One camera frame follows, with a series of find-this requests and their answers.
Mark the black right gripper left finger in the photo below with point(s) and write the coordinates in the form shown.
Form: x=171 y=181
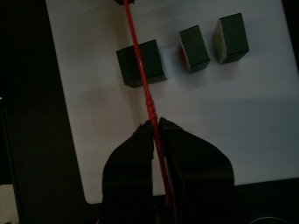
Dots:
x=126 y=172

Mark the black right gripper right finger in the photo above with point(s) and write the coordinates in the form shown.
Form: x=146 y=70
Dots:
x=198 y=172

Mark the red toy knife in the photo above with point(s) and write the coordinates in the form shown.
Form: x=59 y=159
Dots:
x=146 y=87

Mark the white cutting board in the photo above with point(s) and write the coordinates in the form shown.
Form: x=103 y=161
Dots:
x=218 y=116

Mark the plate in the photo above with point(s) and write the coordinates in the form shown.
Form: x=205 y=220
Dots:
x=273 y=220

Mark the dark sushi piece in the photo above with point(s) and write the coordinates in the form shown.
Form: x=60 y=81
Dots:
x=140 y=64

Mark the sushi piece with red filling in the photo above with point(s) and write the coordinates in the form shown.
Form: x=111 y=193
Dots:
x=194 y=49

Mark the sushi piece with green filling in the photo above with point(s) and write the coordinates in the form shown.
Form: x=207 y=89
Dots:
x=230 y=38

